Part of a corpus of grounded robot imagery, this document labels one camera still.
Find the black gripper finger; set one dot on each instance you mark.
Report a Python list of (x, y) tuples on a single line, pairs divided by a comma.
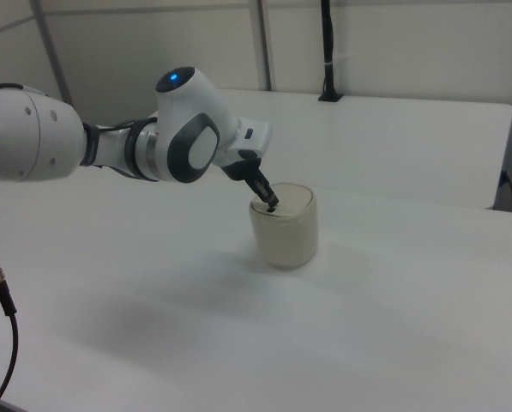
[(257, 180)]

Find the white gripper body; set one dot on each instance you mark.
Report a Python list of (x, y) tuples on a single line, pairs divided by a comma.
[(251, 137)]

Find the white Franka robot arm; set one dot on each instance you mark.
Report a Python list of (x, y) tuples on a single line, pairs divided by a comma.
[(182, 129)]

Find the cream trash bin body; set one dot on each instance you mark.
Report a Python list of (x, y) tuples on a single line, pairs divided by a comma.
[(287, 240)]

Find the grey metal partition post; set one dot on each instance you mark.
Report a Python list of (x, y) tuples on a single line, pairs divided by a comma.
[(265, 43), (54, 51)]

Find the black camera pole with clamp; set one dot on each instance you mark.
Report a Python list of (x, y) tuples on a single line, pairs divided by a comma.
[(329, 47)]

